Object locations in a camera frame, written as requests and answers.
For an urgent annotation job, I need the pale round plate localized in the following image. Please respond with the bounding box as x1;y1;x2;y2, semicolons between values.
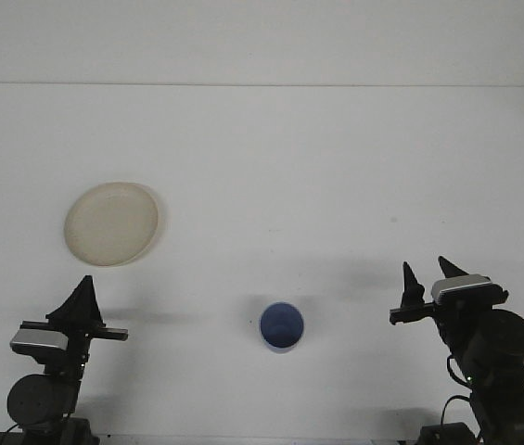
62;181;160;269

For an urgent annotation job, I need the pale blue cup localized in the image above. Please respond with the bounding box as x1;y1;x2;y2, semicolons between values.
258;301;306;354

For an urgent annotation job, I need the grey camera box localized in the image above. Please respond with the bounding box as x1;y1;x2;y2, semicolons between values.
8;327;70;357
429;273;511;306

